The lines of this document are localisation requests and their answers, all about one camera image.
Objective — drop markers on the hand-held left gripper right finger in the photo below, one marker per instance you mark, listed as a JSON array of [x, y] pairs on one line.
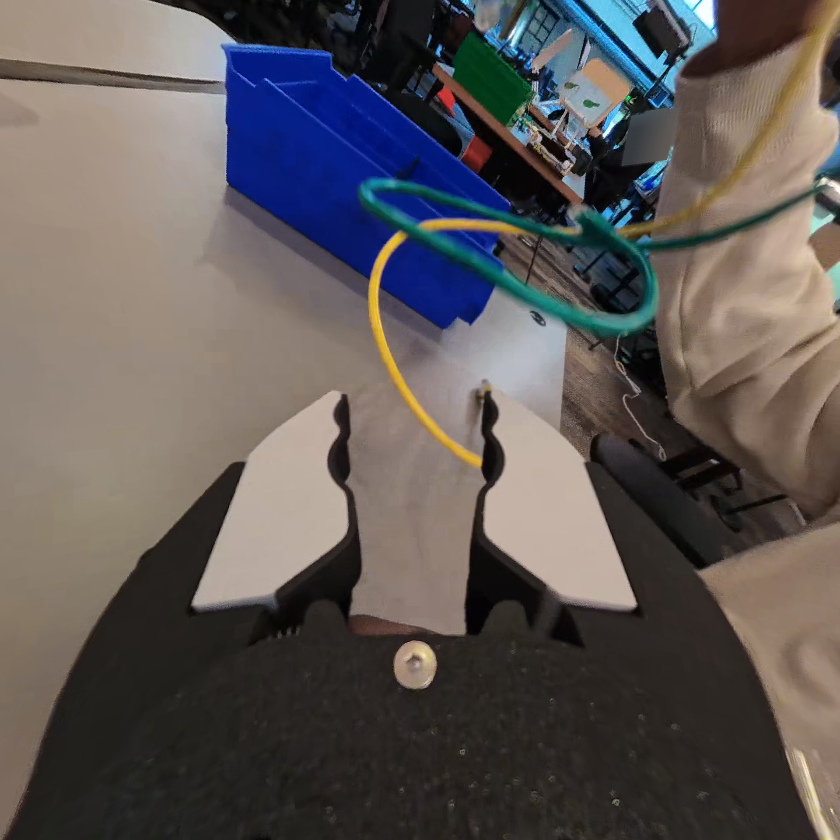
[[551, 525]]

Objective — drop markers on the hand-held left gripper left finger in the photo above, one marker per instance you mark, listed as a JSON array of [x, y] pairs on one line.
[[269, 525]]

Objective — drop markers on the blue storage bin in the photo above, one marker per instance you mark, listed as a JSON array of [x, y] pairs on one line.
[[315, 164]]

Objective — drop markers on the person's right forearm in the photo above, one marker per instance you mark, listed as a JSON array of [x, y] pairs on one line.
[[741, 295]]

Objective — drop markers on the person's right hand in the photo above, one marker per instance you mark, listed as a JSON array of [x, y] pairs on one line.
[[761, 26]]

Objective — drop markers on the black swivel chair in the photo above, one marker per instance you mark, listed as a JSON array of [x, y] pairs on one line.
[[656, 492]]

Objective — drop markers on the person's beige clothing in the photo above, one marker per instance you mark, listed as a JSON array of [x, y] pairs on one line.
[[787, 623]]

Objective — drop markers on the long brown workbench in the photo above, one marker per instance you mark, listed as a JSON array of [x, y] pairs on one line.
[[512, 141]]

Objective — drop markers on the green storage bin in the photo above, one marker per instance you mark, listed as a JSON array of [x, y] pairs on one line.
[[489, 75]]

